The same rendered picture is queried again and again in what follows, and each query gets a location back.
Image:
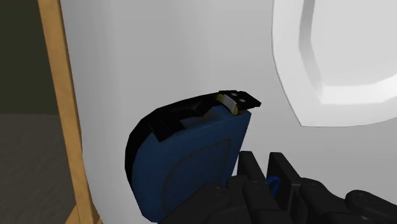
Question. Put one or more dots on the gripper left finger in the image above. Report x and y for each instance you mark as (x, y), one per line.
(251, 192)

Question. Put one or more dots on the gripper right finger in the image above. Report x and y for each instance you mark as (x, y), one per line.
(313, 198)

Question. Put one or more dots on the blue and black tape measure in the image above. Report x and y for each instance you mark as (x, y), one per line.
(186, 161)

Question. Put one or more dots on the white plate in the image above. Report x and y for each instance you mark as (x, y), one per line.
(350, 46)

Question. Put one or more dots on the white table with wooden rim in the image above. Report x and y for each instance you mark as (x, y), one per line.
(161, 49)

